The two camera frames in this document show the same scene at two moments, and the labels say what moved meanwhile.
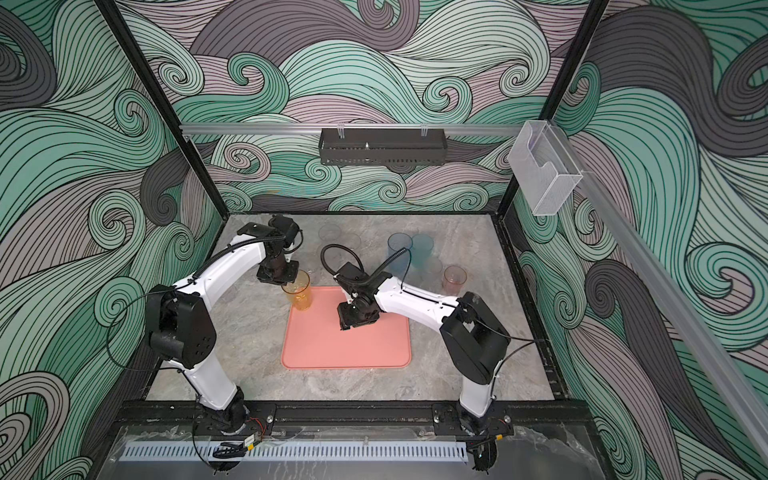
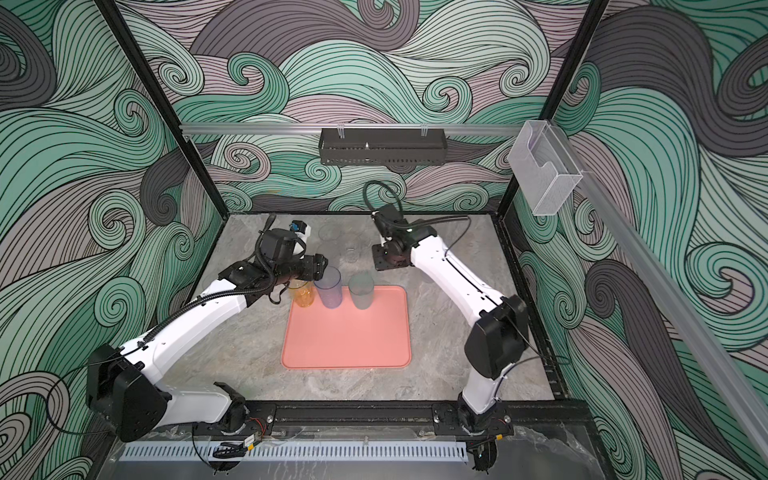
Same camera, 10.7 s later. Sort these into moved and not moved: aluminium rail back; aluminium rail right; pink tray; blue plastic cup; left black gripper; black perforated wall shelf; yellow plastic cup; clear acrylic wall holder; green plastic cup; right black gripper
Moved: right black gripper; green plastic cup; left black gripper; blue plastic cup
Not moved: black perforated wall shelf; clear acrylic wall holder; aluminium rail back; pink tray; yellow plastic cup; aluminium rail right
